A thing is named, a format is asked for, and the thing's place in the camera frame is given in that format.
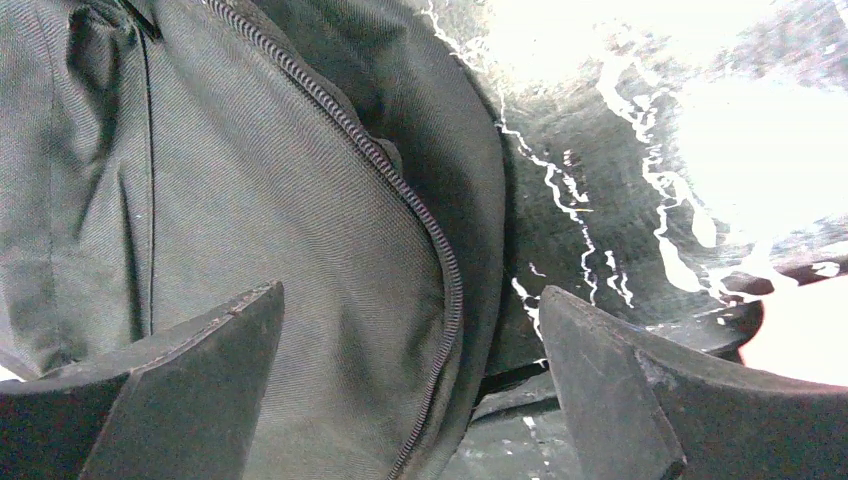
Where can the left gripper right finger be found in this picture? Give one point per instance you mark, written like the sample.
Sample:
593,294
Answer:
639,406

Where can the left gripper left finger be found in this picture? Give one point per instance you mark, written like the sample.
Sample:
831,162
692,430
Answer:
182,403

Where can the black student backpack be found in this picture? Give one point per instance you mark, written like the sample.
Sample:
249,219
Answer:
160,157

